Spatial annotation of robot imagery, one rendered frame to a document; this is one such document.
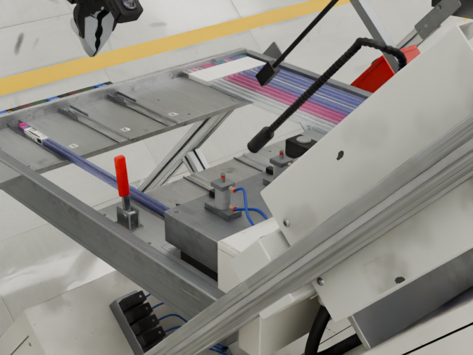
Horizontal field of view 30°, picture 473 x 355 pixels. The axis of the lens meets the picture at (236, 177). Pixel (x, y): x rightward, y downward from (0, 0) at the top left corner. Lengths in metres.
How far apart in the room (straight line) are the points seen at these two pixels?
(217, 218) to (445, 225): 0.47
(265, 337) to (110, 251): 0.29
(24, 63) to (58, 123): 1.00
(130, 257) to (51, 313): 0.43
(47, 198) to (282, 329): 0.46
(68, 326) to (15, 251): 0.74
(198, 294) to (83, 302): 0.57
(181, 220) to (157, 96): 0.61
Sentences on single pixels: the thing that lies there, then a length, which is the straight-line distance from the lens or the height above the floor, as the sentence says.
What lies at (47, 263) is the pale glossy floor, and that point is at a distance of 2.37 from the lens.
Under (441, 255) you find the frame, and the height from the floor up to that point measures 1.57.
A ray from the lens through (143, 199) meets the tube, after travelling 1.35.
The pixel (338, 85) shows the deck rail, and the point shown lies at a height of 0.91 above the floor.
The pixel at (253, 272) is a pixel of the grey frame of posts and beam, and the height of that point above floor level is 1.34.
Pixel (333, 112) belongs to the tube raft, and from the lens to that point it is 1.67.
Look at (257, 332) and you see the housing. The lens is 1.10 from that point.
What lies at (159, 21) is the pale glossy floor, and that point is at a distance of 2.92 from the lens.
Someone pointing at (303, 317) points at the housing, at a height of 1.20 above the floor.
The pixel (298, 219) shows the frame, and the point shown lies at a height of 1.42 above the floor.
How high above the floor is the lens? 2.12
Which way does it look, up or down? 51 degrees down
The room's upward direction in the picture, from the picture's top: 47 degrees clockwise
